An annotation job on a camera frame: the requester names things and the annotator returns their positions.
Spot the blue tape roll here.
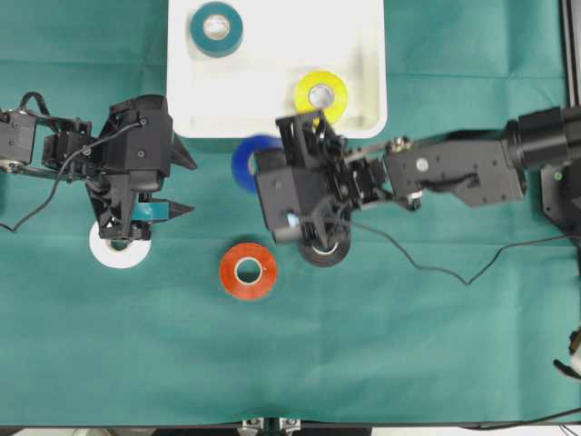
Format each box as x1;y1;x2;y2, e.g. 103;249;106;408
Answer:
231;134;282;193

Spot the yellow tape roll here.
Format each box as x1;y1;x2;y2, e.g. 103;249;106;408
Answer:
293;70;349;124

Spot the red tape roll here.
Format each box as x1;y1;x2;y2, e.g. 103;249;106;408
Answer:
219;243;278;302

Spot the teal tape roll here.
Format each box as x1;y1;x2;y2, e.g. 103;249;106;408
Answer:
190;1;243;57

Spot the black tape roll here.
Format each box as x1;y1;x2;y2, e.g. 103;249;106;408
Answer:
297;236;350;268

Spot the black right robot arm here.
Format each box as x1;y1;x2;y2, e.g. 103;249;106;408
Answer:
255;106;580;250

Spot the white tape roll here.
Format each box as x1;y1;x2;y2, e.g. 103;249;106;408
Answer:
89;222;152;269

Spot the metal table clamp bracket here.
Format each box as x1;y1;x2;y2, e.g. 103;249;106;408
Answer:
237;417;301;436

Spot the black camera cable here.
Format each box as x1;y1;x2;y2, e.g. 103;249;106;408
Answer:
294;215;581;286
0;120;142;235

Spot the black left camera cable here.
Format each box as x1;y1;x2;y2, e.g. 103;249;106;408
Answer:
0;120;142;235

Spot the aluminium frame rail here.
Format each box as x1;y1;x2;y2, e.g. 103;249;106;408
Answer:
560;0;580;106

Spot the black right camera cable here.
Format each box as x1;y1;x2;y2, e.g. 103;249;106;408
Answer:
294;215;581;286

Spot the white plastic case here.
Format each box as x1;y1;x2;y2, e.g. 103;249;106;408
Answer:
166;1;388;139

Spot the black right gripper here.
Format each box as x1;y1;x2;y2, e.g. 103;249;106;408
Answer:
255;110;394;245

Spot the white black object at edge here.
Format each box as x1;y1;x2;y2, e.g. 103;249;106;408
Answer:
553;329;580;381

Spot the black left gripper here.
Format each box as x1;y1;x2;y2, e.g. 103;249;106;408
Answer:
43;94;198;240

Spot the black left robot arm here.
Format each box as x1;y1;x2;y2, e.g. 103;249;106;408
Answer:
1;92;197;243

